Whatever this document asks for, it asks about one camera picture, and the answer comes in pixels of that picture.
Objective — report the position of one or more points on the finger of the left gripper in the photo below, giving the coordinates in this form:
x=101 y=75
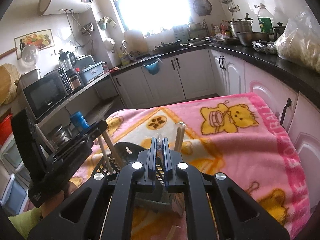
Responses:
x=95 y=130

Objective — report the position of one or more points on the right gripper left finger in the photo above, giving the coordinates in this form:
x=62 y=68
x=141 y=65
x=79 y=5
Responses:
x=76 y=218

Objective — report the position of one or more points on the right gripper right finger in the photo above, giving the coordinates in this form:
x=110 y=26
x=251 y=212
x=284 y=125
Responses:
x=215 y=206

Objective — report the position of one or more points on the person's left hand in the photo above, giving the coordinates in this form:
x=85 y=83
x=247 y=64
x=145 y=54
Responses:
x=49 y=205

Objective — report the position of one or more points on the blue cup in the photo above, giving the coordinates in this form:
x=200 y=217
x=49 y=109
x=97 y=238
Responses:
x=79 y=122

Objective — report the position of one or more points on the dark green utensil basket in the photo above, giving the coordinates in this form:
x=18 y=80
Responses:
x=149 y=181

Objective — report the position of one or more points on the steel pot on shelf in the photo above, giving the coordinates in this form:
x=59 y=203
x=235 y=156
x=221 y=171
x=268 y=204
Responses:
x=59 y=135

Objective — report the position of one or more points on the white plastic drawer unit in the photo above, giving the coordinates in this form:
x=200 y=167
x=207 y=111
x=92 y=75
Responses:
x=15 y=179

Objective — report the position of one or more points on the red bucket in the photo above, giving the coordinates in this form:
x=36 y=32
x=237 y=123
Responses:
x=5 y=129

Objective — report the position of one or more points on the grey blue storage box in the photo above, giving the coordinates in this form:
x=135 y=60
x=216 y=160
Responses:
x=89 y=73

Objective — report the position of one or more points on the black microwave oven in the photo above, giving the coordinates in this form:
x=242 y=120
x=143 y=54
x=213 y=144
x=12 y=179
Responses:
x=45 y=93

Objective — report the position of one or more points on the blender with black base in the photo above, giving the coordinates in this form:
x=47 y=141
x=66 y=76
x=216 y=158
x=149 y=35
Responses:
x=67 y=61

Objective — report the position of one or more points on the pink cartoon bear blanket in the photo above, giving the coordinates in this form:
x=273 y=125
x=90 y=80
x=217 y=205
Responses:
x=238 y=135

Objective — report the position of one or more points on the blue hanging bowl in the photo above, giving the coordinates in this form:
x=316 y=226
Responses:
x=153 y=67

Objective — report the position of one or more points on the white desk fan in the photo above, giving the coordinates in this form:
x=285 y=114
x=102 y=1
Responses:
x=30 y=55

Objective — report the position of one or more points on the round bamboo board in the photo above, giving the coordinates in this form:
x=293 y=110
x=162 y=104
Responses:
x=8 y=77

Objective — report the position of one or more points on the white water heater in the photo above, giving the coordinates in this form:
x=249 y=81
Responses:
x=53 y=7

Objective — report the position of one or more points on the steel cooking pot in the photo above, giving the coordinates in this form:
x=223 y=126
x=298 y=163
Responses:
x=241 y=26

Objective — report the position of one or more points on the clear plastic food bag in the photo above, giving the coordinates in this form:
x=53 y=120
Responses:
x=299 y=42

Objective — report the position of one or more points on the oil bottle green label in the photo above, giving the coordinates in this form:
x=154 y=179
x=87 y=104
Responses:
x=266 y=20

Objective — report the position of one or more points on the fruit picture on wall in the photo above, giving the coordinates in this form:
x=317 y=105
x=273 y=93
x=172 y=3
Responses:
x=41 y=39

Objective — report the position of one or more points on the round wall fan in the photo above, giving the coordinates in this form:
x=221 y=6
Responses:
x=202 y=7

